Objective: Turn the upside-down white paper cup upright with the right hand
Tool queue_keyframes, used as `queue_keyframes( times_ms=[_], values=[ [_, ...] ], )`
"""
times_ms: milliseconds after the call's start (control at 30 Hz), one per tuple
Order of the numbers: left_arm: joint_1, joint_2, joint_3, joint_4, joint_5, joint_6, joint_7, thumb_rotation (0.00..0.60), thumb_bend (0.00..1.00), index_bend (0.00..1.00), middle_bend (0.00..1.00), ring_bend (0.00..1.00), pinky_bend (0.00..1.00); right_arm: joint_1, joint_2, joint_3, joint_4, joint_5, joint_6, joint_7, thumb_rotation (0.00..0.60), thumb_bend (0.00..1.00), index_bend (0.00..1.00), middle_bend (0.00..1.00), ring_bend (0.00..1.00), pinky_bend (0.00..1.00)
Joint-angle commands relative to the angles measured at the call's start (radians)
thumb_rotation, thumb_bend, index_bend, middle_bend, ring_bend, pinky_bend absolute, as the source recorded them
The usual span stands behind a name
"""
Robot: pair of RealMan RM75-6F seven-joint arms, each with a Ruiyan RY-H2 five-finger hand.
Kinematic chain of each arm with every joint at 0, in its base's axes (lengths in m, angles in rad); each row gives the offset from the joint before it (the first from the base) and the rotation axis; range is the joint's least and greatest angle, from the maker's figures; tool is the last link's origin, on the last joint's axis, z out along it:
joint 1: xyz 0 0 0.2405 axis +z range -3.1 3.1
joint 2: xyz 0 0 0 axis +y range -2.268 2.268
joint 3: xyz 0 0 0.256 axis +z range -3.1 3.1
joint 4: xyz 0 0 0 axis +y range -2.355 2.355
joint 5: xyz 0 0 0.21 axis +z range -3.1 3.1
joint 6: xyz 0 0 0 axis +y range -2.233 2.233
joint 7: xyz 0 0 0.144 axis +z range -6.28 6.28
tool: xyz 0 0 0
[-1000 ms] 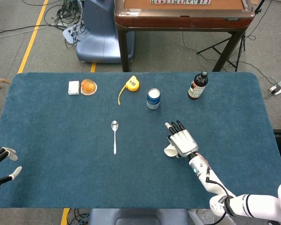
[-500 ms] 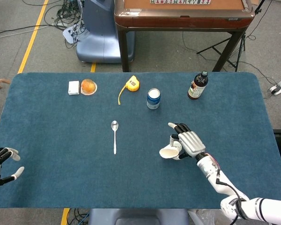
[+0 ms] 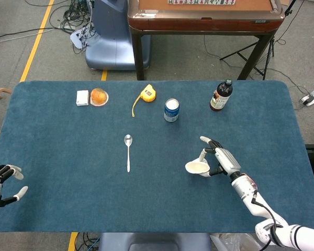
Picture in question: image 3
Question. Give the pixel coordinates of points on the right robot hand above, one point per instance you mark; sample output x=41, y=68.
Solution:
x=225, y=159

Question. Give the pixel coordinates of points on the white paper cup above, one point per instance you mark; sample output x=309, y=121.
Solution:
x=196, y=168

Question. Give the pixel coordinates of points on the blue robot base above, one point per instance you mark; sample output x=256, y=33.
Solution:
x=115, y=39

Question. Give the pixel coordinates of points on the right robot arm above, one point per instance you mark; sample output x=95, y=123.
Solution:
x=264, y=206

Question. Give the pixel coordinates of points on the orange jelly cup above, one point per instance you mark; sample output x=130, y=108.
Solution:
x=99, y=97

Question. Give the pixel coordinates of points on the dark glass bottle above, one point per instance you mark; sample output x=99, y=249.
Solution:
x=221, y=96

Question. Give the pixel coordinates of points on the blue soda can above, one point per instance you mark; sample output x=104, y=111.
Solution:
x=171, y=110

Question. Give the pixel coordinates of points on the clear plastic bag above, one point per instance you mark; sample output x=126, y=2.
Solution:
x=235, y=241

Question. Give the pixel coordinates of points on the metal spoon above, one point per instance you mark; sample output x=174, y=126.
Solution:
x=128, y=149

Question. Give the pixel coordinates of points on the blue table mat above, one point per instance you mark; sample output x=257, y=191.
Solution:
x=94, y=170

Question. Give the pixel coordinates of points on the yellow tape measure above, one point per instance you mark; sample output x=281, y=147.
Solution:
x=146, y=96

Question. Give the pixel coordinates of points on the white power strip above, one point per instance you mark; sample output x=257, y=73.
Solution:
x=313, y=96

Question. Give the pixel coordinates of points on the black tripod stand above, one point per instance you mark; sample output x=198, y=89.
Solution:
x=261, y=55

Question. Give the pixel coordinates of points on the small white box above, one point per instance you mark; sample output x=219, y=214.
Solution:
x=82, y=98

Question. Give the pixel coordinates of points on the brown mahjong table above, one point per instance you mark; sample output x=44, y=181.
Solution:
x=206, y=21

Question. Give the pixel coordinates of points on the row of mahjong tiles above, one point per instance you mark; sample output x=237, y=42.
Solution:
x=201, y=2

